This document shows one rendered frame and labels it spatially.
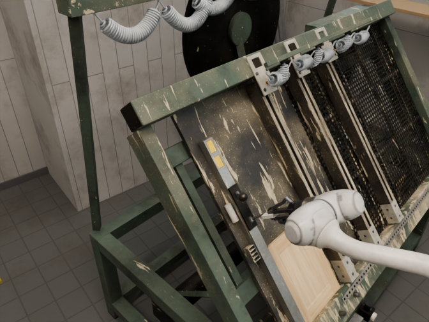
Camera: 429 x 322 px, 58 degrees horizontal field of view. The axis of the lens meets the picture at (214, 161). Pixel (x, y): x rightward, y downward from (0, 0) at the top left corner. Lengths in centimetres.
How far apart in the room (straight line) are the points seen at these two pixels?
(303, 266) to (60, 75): 227
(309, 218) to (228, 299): 55
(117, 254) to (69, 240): 135
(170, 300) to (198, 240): 66
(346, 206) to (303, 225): 18
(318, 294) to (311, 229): 84
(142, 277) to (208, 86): 110
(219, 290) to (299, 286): 45
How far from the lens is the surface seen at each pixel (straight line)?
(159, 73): 364
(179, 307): 206
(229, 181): 162
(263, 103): 183
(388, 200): 244
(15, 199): 427
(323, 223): 119
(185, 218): 147
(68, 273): 339
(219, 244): 167
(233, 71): 173
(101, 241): 242
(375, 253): 121
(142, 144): 146
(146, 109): 143
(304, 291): 191
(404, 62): 310
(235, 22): 223
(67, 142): 348
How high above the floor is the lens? 249
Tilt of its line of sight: 35 degrees down
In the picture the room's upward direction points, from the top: 1 degrees clockwise
